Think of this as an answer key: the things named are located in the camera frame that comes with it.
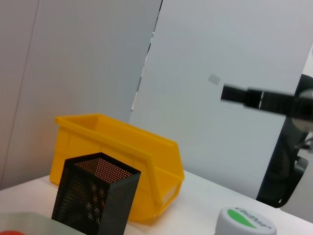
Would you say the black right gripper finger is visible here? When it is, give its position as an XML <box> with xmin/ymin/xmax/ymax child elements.
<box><xmin>221</xmin><ymin>84</ymin><xmax>296</xmax><ymax>116</ymax></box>

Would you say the clear water bottle green label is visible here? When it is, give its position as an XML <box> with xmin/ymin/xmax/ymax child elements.
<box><xmin>214</xmin><ymin>206</ymin><xmax>278</xmax><ymax>235</ymax></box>

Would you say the black mesh pen holder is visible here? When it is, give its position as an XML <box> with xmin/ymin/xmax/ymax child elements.
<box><xmin>51</xmin><ymin>152</ymin><xmax>142</xmax><ymax>235</ymax></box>

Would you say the green glass fruit bowl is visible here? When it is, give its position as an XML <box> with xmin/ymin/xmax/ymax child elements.
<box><xmin>0</xmin><ymin>211</ymin><xmax>75</xmax><ymax>235</ymax></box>

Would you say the yellow plastic bin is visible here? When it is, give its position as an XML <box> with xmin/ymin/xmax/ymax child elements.
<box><xmin>49</xmin><ymin>113</ymin><xmax>185</xmax><ymax>226</ymax></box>

